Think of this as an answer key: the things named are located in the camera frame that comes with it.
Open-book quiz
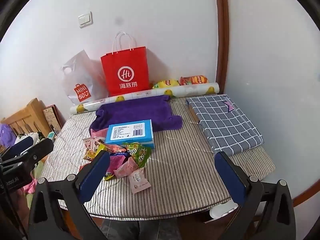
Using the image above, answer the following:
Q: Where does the grey checkered folded cloth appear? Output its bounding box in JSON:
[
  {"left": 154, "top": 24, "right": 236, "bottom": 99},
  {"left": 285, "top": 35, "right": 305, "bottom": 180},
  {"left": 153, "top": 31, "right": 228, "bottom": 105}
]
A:
[{"left": 186, "top": 94, "right": 264, "bottom": 155}]

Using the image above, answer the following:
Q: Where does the blue tissue box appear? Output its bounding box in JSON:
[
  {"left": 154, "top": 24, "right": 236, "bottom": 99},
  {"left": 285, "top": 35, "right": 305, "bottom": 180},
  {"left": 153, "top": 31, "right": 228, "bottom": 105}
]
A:
[{"left": 105, "top": 119, "right": 154, "bottom": 150}]

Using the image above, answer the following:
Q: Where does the flat wooden box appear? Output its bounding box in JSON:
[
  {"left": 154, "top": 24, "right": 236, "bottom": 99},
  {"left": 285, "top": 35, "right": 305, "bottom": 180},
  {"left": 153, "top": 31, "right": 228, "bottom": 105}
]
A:
[{"left": 187, "top": 104, "right": 200, "bottom": 125}]

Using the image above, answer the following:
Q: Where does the white plastic container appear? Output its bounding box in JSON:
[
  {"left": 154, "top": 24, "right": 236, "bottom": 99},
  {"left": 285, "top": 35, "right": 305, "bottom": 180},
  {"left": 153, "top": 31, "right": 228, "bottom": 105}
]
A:
[{"left": 209, "top": 202, "right": 238, "bottom": 222}]

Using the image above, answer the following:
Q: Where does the yellow chips bag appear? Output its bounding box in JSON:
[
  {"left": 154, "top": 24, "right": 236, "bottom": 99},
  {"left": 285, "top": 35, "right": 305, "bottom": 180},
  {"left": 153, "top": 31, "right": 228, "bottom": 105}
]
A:
[{"left": 153, "top": 79, "right": 180, "bottom": 90}]

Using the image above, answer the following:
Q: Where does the brown wooden door frame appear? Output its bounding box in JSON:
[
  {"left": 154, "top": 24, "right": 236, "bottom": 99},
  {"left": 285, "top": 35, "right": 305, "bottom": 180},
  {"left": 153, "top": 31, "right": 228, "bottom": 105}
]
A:
[{"left": 213, "top": 0, "right": 230, "bottom": 96}]

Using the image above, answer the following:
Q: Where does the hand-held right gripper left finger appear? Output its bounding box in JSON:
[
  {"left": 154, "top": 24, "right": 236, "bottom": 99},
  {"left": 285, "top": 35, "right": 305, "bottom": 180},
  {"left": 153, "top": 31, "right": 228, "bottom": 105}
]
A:
[{"left": 28, "top": 150, "right": 112, "bottom": 240}]

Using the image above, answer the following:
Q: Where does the purple towel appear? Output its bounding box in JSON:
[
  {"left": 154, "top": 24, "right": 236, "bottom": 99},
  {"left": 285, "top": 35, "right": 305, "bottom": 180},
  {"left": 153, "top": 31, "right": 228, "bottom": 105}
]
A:
[{"left": 89, "top": 94, "right": 183, "bottom": 136}]

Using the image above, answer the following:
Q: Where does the purple plush toy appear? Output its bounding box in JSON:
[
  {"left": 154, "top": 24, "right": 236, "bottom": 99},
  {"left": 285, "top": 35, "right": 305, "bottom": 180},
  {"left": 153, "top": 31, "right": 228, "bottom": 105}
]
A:
[{"left": 0, "top": 124, "right": 17, "bottom": 148}]

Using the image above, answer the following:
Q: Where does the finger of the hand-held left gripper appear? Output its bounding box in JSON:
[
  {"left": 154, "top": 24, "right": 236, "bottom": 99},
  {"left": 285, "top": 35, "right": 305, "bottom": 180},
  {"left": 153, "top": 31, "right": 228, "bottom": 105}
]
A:
[
  {"left": 0, "top": 136, "right": 35, "bottom": 162},
  {"left": 9, "top": 138, "right": 54, "bottom": 171}
]

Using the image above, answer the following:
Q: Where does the framed picture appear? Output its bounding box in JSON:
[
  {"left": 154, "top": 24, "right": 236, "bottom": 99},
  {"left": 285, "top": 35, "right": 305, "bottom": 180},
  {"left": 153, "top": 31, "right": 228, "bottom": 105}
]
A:
[{"left": 42, "top": 104, "right": 63, "bottom": 134}]

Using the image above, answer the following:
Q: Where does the brown wooden baseboard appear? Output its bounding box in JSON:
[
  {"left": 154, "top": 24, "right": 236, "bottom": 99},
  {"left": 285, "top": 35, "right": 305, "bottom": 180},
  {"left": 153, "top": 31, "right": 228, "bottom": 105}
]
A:
[{"left": 291, "top": 177, "right": 316, "bottom": 208}]

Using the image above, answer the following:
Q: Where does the white light switch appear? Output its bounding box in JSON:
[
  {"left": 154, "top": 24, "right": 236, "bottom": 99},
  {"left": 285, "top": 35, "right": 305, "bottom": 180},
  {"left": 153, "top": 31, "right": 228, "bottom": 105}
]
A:
[{"left": 78, "top": 11, "right": 93, "bottom": 28}]

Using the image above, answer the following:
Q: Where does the white plastic bag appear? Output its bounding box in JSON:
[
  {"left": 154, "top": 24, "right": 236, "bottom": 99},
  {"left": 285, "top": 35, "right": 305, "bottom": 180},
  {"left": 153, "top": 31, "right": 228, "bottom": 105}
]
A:
[{"left": 61, "top": 49, "right": 109, "bottom": 105}]

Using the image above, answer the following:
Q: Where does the lemon print paper roll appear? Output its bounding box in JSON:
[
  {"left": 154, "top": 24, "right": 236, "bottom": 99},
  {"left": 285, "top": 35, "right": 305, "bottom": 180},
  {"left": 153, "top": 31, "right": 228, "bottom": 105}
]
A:
[{"left": 70, "top": 82, "right": 220, "bottom": 113}]

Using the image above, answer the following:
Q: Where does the orange chips bag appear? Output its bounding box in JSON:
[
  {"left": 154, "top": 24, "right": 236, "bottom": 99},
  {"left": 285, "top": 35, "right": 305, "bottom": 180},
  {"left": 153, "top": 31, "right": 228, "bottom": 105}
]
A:
[{"left": 179, "top": 74, "right": 208, "bottom": 86}]

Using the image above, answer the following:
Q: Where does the wooden headboard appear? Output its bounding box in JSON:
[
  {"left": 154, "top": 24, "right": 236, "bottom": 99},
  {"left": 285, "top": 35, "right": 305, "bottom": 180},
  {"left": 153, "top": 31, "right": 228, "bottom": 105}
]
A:
[{"left": 0, "top": 98, "right": 54, "bottom": 140}]

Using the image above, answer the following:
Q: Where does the green snack packet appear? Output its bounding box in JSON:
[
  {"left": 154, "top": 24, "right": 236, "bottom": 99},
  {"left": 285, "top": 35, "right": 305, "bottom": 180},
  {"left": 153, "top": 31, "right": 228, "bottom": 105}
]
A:
[{"left": 124, "top": 142, "right": 152, "bottom": 168}]

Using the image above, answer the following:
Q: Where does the red paper bag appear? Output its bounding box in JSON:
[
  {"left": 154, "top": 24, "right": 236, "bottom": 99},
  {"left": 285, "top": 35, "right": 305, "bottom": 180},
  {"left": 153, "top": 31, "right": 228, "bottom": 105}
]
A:
[{"left": 101, "top": 31, "right": 150, "bottom": 97}]

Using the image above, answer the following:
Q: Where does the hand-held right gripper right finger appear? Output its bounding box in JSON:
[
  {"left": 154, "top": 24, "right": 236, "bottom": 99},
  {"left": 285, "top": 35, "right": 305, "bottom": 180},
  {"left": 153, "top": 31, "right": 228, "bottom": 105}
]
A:
[{"left": 214, "top": 151, "right": 297, "bottom": 240}]

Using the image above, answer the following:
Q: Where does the pile of mixed snack packets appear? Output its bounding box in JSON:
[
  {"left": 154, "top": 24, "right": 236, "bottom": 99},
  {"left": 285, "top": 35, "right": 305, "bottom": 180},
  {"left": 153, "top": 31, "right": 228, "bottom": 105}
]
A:
[{"left": 82, "top": 129, "right": 130, "bottom": 182}]

